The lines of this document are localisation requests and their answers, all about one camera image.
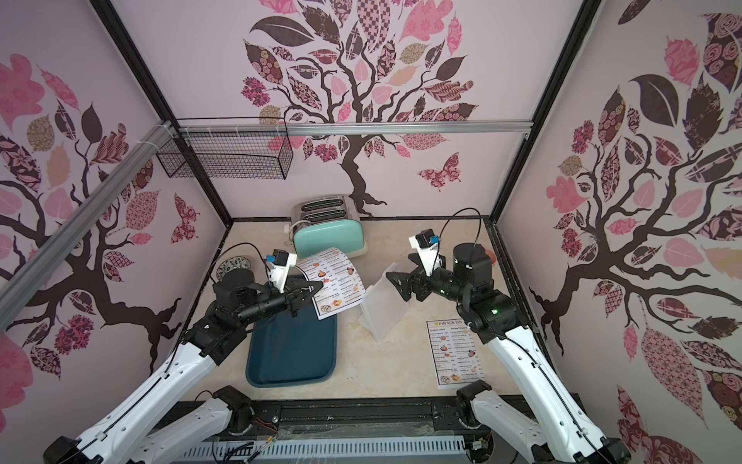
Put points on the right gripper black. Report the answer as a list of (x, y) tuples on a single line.
[(417, 284)]

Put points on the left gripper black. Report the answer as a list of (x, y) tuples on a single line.
[(297, 297)]

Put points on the white acrylic menu holder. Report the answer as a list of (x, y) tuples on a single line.
[(382, 307)]

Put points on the new dim sum menu sheet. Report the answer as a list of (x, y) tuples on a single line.
[(342, 286)]

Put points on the old menu sheet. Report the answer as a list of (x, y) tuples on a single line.
[(454, 352)]

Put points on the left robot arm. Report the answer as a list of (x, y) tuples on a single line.
[(130, 433)]

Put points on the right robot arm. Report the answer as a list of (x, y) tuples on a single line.
[(557, 430)]

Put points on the dark teal plastic tray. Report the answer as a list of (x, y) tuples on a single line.
[(288, 350)]

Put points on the patterned small plate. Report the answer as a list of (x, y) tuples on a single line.
[(232, 263)]

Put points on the mint green toaster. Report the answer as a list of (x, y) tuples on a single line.
[(327, 222)]

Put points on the pink plastic cup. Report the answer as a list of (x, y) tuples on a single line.
[(491, 256)]

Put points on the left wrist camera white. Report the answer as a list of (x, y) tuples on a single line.
[(280, 264)]

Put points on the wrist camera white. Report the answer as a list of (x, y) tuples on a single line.
[(280, 264), (427, 246)]

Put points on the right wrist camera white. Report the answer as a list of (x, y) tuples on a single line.
[(427, 246)]

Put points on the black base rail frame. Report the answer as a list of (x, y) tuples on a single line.
[(364, 418)]

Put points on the black wire basket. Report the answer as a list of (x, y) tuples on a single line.
[(230, 148)]

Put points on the white slotted cable duct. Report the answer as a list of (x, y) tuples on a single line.
[(393, 449)]

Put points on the aluminium rail back horizontal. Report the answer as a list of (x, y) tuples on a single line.
[(377, 127)]

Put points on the aluminium rail left diagonal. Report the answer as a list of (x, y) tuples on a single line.
[(16, 294)]

